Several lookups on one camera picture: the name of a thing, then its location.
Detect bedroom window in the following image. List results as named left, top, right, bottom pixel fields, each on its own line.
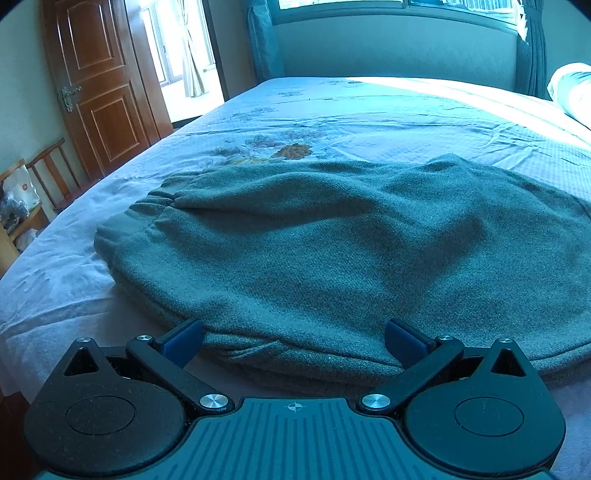
left=270, top=0, right=532, bottom=33

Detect blue window curtain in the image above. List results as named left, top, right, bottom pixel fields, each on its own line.
left=515, top=0, right=552, bottom=100
left=247, top=0, right=284, bottom=86

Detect white balcony curtain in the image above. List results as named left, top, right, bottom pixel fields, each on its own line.
left=178, top=0, right=206, bottom=97

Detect balcony window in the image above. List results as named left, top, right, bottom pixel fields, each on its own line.
left=139, top=0, right=218, bottom=88

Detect green pants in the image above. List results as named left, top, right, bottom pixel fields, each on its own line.
left=93, top=154, right=591, bottom=384

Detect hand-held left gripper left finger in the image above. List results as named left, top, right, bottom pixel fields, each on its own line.
left=62, top=318, right=235, bottom=414

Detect white plastic bag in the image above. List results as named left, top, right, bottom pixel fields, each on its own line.
left=2, top=164, right=41, bottom=208

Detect dark wooden chair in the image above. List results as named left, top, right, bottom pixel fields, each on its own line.
left=25, top=138, right=84, bottom=213

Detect rolled light quilt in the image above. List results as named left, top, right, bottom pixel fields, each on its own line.
left=547, top=62, right=591, bottom=130

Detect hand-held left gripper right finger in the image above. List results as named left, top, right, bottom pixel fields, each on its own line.
left=356, top=318, right=532, bottom=414

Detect bed with floral sheet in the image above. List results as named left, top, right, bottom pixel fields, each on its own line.
left=0, top=76, right=591, bottom=476

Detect metal door handle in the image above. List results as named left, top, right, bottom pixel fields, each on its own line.
left=58, top=85, right=83, bottom=113

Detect brown wooden door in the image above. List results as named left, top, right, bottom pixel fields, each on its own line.
left=41, top=0, right=175, bottom=183

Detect light wooden chair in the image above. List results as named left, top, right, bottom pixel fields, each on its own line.
left=0, top=159, right=51, bottom=278

